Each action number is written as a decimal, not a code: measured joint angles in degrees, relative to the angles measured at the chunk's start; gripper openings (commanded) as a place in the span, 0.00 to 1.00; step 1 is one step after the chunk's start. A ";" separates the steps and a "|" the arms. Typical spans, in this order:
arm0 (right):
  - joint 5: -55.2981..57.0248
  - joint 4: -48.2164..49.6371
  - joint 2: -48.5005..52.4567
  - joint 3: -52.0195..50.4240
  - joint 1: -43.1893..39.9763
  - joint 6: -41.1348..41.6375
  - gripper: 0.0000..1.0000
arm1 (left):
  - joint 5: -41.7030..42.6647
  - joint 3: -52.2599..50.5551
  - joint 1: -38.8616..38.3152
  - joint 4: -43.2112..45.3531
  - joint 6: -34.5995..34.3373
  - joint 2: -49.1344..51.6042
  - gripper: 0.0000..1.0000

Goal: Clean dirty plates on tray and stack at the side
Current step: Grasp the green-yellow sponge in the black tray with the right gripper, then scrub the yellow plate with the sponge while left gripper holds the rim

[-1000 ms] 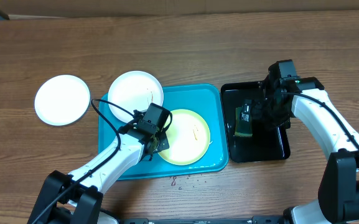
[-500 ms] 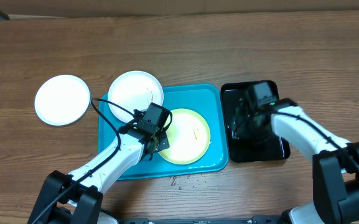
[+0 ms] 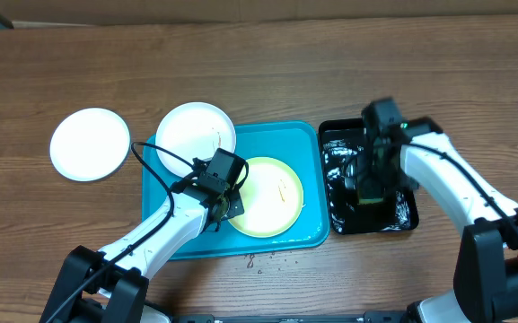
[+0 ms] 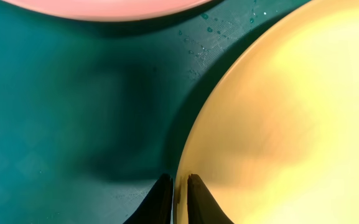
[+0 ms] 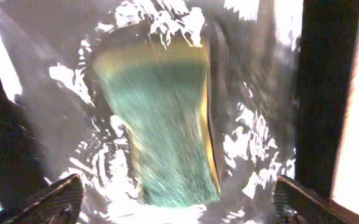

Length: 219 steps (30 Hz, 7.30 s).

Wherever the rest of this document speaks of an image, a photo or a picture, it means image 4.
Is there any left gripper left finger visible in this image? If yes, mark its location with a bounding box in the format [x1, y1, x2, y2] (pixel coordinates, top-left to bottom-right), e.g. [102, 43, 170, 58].
[124, 174, 173, 224]

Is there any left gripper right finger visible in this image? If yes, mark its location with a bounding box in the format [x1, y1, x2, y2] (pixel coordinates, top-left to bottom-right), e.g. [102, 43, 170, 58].
[187, 174, 233, 224]

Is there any yellow plate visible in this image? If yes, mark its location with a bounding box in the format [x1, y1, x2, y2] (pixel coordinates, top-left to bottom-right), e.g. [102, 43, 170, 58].
[174, 0, 359, 224]

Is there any white plate with stain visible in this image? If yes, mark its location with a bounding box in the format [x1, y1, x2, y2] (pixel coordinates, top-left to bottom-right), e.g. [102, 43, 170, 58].
[3, 0, 211, 22]

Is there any teal plastic tray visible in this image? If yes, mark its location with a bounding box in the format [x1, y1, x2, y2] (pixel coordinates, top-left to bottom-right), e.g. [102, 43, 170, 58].
[0, 0, 304, 223]

